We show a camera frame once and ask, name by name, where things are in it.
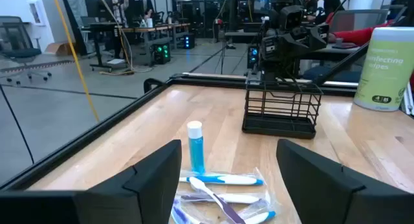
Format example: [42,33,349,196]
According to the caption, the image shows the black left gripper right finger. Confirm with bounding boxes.
[276,139,405,224]

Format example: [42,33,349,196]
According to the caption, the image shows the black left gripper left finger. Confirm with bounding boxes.
[74,139,182,224]

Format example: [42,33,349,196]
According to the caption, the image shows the blue mouthwash bottle white cap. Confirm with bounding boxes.
[186,120,206,175]

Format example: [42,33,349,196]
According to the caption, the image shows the computer tower blue lights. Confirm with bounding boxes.
[246,45,260,70]
[182,33,196,50]

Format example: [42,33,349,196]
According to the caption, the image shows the person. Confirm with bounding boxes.
[303,0,320,17]
[315,0,345,26]

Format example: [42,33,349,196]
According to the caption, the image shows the black tripod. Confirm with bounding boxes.
[218,39,229,75]

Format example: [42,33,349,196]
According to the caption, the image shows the green disinfecting wipes canister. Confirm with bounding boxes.
[353,26,414,112]

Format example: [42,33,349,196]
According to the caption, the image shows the computer tower green lights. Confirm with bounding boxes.
[151,41,172,65]

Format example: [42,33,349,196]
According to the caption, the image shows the cardboard box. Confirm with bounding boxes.
[44,41,76,56]

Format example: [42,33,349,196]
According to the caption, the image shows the black office chair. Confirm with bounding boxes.
[0,16,52,86]

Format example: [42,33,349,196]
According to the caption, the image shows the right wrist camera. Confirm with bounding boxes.
[278,5,305,31]

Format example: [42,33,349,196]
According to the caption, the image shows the black wire caddy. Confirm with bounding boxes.
[241,78,324,140]

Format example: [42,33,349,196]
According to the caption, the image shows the black hook on frame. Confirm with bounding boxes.
[143,77,164,94]

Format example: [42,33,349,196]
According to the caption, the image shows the yellow floor cable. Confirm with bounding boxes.
[96,0,136,77]

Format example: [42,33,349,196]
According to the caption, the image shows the yellow hanging cable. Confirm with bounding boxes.
[50,0,100,123]

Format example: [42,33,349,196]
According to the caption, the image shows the white wall box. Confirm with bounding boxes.
[27,0,45,27]

